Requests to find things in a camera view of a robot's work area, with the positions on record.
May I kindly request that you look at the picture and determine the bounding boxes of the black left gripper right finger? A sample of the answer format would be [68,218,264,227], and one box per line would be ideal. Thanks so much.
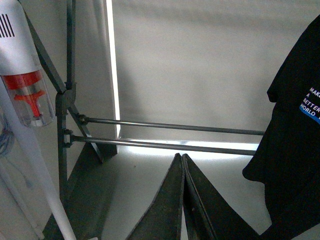
[182,154,260,240]

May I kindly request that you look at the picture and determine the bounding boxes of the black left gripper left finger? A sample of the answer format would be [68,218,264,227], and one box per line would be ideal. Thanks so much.
[126,153,185,240]

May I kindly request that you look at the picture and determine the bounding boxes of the black printed t-shirt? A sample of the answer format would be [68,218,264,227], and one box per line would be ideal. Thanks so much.
[242,18,320,240]

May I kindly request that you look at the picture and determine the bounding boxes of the lower grey rack rod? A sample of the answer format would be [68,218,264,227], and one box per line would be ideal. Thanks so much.
[70,135,256,156]

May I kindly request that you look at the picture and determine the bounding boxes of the grey rack rod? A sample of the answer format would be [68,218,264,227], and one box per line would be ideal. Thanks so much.
[79,116,265,136]
[70,135,256,156]

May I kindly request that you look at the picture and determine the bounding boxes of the upper grey rack rod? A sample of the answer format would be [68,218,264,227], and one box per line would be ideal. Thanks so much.
[79,116,265,136]

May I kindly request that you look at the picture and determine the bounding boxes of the white handheld vacuum cleaner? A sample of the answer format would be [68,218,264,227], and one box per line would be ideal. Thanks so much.
[0,0,76,240]

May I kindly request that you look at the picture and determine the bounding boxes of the grey metal rack frame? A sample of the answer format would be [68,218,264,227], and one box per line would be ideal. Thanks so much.
[22,0,117,239]

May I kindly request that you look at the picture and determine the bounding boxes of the grey cable on wall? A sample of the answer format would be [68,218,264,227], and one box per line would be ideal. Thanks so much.
[0,112,33,188]

